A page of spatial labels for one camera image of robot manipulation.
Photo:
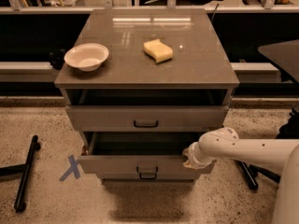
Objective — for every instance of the black stand leg left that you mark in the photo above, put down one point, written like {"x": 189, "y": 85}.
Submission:
{"x": 23, "y": 170}

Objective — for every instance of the grey bottom drawer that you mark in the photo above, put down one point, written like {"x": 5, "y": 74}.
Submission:
{"x": 106, "y": 181}

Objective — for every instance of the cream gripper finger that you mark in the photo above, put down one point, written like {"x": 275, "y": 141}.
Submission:
{"x": 186, "y": 159}

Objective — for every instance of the grey drawer cabinet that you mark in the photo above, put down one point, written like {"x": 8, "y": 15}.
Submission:
{"x": 199, "y": 74}

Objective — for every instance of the blue tape cross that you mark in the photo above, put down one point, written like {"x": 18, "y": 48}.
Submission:
{"x": 73, "y": 169}

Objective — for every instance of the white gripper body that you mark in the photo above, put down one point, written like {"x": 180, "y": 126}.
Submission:
{"x": 193, "y": 157}

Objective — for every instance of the grey top drawer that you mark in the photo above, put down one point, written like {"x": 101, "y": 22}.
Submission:
{"x": 134, "y": 118}

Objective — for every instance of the grey drawer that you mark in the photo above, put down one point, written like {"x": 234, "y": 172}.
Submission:
{"x": 134, "y": 118}
{"x": 140, "y": 156}
{"x": 106, "y": 181}

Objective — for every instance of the dark round table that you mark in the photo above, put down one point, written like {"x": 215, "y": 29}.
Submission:
{"x": 285, "y": 56}

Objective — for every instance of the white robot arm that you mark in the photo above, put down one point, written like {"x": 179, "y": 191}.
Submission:
{"x": 225, "y": 143}

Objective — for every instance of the yellow sponge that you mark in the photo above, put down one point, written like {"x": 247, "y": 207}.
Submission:
{"x": 157, "y": 50}

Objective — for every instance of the white bowl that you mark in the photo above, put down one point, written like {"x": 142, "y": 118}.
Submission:
{"x": 86, "y": 57}

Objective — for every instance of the black clamp knob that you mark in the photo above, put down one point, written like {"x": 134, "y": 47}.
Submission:
{"x": 57, "y": 61}

